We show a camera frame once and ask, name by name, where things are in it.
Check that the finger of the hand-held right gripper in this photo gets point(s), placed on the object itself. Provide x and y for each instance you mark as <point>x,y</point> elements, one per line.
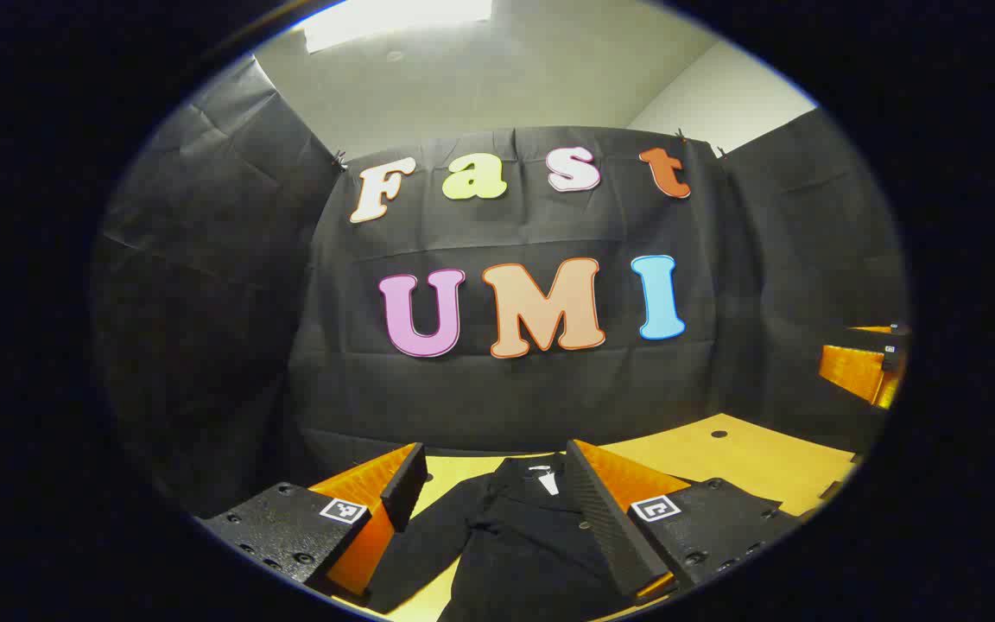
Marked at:
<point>882,329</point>
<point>852,371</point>

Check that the black button shirt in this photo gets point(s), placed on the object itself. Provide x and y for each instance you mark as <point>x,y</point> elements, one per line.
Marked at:
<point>515,536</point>

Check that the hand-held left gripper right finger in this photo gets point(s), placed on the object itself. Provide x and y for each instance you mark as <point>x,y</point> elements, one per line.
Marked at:
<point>597,518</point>

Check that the black backdrop cloth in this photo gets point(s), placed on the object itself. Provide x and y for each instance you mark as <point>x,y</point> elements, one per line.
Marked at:
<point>549,389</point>

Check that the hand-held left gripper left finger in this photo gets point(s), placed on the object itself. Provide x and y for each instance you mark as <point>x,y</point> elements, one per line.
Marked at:
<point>407,485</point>

